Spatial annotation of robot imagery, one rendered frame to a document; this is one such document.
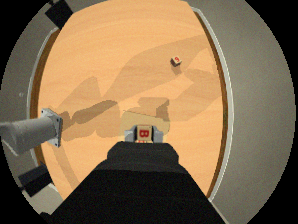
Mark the tan square mat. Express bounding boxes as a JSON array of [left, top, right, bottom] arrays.
[[118, 111, 171, 143]]

